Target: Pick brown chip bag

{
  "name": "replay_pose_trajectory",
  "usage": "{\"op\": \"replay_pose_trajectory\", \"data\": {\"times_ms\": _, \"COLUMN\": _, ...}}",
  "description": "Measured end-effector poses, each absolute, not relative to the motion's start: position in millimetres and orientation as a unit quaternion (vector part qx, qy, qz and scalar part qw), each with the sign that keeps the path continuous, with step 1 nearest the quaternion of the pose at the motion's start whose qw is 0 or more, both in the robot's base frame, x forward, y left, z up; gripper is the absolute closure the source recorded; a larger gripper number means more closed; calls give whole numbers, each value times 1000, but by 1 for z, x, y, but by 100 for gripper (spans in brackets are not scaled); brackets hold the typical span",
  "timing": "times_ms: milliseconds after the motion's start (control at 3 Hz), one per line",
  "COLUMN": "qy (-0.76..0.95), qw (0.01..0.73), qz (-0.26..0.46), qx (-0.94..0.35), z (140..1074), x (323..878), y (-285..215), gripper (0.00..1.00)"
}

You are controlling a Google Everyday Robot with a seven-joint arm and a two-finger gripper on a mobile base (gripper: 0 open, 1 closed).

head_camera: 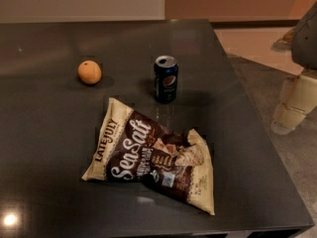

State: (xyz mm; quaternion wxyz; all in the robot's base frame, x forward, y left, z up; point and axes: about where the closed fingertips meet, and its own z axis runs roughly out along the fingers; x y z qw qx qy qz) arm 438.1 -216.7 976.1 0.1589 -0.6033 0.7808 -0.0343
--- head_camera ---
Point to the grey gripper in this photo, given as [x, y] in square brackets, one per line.
[305, 43]

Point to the orange fruit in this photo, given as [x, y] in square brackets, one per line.
[89, 72]

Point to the brown sea salt chip bag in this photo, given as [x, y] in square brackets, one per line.
[133, 147]

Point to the blue pepsi soda can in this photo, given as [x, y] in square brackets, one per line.
[166, 73]

